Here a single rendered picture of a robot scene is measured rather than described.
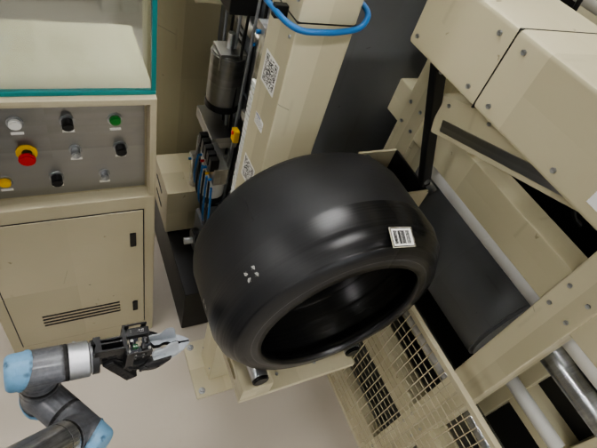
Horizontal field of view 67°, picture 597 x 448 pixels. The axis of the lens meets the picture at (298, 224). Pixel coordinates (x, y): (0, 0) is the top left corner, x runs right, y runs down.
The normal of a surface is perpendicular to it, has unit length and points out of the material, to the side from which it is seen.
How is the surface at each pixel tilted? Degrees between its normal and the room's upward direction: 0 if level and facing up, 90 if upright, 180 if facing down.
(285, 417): 0
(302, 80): 90
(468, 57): 90
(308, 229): 26
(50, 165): 90
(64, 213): 90
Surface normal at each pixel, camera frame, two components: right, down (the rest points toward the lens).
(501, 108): -0.89, 0.14
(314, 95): 0.38, 0.75
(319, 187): 0.01, -0.59
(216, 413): 0.25, -0.65
